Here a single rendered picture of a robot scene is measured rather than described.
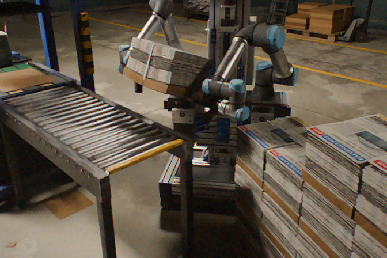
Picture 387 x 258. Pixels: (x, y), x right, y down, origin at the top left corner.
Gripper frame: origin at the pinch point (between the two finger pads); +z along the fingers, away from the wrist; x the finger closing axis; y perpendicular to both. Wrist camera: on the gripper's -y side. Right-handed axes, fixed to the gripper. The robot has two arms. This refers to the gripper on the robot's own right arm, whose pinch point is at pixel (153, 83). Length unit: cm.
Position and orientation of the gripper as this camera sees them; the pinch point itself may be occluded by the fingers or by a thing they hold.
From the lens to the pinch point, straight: 240.7
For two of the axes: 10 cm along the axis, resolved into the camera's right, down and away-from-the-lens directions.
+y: 2.6, -9.5, -1.4
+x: 6.9, 0.9, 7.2
